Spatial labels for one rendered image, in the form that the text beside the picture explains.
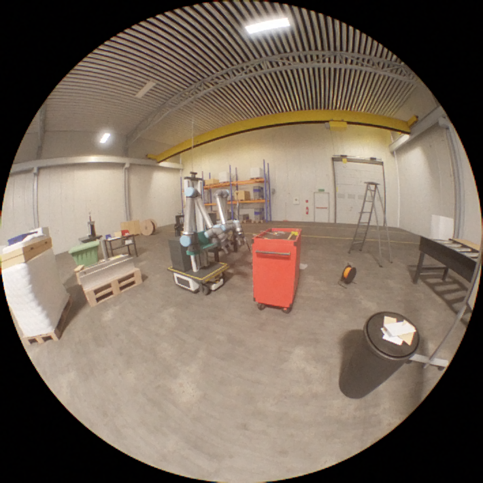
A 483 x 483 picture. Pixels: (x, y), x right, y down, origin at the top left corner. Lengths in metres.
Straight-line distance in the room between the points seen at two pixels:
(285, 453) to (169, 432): 0.75
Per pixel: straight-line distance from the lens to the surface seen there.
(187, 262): 2.56
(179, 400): 1.44
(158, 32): 8.03
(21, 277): 2.61
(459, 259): 2.95
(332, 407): 1.43
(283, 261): 1.60
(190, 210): 1.93
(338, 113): 9.81
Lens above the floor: 1.29
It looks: 13 degrees down
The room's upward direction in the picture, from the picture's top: 3 degrees counter-clockwise
